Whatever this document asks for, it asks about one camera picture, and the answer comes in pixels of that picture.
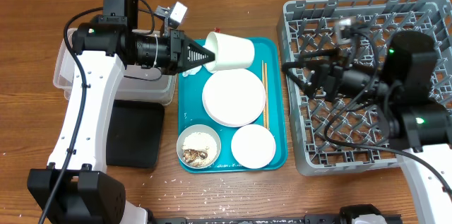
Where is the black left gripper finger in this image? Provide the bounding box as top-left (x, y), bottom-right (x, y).
top-left (179, 61), bottom-right (203, 73)
top-left (183, 36), bottom-right (215, 62)

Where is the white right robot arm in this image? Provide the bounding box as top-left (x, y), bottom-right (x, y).
top-left (282, 30), bottom-right (451, 223)

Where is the grey bowl with rice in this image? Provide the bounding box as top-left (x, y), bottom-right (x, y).
top-left (176, 124), bottom-right (222, 170)

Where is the small pink bowl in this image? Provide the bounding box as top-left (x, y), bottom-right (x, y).
top-left (231, 124), bottom-right (276, 169)

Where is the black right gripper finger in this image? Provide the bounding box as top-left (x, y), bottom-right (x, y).
top-left (297, 48), bottom-right (341, 61)
top-left (282, 60), bottom-right (331, 93)

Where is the black plastic tray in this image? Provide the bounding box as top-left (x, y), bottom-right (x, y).
top-left (106, 100), bottom-right (165, 170)

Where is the large pink plate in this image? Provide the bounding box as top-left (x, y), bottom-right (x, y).
top-left (201, 69), bottom-right (265, 127)

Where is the clear plastic container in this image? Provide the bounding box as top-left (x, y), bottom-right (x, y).
top-left (53, 41), bottom-right (177, 105)

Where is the wooden chopstick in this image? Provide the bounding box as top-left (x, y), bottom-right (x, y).
top-left (261, 60), bottom-right (266, 126)
top-left (263, 62), bottom-right (270, 130)

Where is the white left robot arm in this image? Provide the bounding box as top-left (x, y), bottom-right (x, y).
top-left (27, 0), bottom-right (215, 223)

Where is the grey dishwasher rack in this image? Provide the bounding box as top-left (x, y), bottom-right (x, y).
top-left (277, 0), bottom-right (451, 176)

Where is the white paper cup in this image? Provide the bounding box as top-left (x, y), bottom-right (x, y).
top-left (203, 32), bottom-right (255, 73)

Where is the black rail at bottom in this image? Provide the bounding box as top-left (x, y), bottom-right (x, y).
top-left (150, 204), bottom-right (403, 224)

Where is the teal plastic tray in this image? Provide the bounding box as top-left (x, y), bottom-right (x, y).
top-left (176, 37), bottom-right (288, 173)

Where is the crumpled white tissue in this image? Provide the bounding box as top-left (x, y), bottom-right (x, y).
top-left (182, 66), bottom-right (202, 77)

